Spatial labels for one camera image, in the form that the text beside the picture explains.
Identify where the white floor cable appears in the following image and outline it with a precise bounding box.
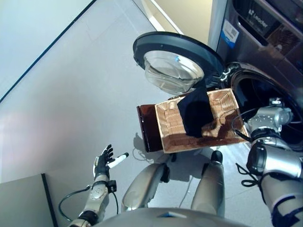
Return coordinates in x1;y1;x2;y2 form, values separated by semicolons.
132;146;155;163
180;179;193;209

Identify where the blue white barcode sticker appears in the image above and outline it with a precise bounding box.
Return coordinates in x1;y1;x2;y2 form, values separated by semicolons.
222;20;240;44

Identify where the black tie cord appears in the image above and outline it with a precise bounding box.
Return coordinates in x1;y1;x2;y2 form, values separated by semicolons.
235;162;262;188

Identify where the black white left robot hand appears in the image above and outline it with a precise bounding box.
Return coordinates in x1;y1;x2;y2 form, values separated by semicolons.
93;144;130;177

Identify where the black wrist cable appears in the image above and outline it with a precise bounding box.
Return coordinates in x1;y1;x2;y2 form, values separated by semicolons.
58;185;119;222
231;107;261;140

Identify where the silver right robot leg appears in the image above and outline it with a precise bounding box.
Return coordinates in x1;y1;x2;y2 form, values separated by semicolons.
191;150;226;217

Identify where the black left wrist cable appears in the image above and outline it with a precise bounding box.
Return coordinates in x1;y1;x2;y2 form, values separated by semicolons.
58;185;119;222

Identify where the silver left robot leg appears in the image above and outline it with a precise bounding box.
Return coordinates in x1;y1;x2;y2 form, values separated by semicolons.
121;163;171;212

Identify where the grey robot torso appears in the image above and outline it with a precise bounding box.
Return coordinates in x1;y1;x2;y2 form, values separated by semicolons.
94;207;237;227

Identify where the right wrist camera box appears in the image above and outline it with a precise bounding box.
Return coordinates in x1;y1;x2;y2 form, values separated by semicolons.
268;96;284;106

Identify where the grey box with black edge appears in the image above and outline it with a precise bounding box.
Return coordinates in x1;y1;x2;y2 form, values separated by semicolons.
0;173;59;227

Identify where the black garment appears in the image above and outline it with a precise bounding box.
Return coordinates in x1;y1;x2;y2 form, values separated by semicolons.
177;79;215;139

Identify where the round glass washing machine door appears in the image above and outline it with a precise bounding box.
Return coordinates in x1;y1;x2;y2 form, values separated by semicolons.
132;32;224;94

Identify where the brown wicker laundry basket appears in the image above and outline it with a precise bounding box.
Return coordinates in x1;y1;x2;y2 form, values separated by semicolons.
154;87;251;155

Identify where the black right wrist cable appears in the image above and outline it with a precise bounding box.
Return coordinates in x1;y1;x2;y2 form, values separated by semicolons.
231;107;261;140

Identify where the silver robot leg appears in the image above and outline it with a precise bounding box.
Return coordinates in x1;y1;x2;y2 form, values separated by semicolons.
121;163;171;212
191;150;226;217

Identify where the grey front-load washing machine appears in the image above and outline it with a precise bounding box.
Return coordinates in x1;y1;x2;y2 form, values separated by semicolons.
214;0;303;167

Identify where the white counter cabinet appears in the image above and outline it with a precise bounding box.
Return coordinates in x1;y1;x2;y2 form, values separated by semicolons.
132;0;214;35

